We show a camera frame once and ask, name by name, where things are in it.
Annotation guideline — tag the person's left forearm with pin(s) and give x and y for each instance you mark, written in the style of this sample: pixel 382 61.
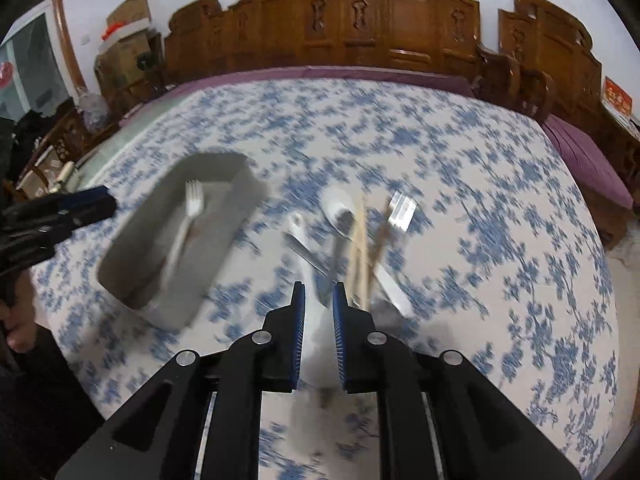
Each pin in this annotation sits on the person's left forearm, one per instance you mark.
pixel 40 410

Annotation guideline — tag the purple armchair cushion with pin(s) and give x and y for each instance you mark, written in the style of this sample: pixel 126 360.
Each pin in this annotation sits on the purple armchair cushion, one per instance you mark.
pixel 585 160

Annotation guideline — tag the carved wooden armchair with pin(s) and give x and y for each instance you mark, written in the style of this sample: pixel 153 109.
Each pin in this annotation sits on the carved wooden armchair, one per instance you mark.
pixel 545 45

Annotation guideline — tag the brown chopstick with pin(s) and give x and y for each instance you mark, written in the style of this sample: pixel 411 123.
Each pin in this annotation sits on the brown chopstick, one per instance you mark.
pixel 381 235

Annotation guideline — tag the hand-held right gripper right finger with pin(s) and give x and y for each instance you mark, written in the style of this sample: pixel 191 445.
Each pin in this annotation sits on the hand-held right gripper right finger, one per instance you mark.
pixel 339 330

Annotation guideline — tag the person's left hand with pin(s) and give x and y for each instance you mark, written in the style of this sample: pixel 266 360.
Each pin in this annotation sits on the person's left hand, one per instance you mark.
pixel 20 320

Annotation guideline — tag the large cardboard box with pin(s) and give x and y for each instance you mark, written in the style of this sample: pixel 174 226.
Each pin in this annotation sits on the large cardboard box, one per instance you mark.
pixel 125 60

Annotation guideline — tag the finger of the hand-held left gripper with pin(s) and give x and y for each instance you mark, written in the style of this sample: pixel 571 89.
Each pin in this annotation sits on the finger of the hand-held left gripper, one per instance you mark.
pixel 35 247
pixel 87 205

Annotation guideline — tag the grey utensil container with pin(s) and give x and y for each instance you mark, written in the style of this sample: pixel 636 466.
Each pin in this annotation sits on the grey utensil container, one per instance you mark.
pixel 210 180

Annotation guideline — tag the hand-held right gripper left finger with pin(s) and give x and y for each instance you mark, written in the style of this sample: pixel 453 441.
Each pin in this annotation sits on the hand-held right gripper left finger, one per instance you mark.
pixel 300 320

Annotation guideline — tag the small cardboard box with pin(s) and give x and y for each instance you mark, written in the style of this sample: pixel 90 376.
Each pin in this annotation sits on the small cardboard box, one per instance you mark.
pixel 131 12

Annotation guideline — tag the carved wooden bench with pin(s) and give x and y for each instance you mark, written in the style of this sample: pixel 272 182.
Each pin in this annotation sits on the carved wooden bench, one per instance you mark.
pixel 390 20

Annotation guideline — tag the glass door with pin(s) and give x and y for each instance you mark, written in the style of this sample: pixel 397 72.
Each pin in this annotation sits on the glass door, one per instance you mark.
pixel 30 70

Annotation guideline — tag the red printed box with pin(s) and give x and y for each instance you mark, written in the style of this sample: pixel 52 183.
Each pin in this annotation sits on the red printed box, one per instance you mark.
pixel 616 94

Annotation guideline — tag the metal fork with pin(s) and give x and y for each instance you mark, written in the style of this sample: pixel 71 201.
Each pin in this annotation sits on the metal fork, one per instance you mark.
pixel 401 210

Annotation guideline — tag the clear plastic bag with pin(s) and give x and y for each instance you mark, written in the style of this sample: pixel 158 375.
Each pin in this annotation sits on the clear plastic bag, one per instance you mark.
pixel 92 110

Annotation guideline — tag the beige chopstick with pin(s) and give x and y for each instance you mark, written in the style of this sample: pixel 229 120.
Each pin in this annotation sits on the beige chopstick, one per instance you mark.
pixel 365 260
pixel 358 240

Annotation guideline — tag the white plastic fork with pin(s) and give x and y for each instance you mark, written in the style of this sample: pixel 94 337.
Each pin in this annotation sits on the white plastic fork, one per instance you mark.
pixel 192 205

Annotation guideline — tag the metal spoon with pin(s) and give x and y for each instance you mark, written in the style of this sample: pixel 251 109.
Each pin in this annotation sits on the metal spoon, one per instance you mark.
pixel 345 225
pixel 305 252

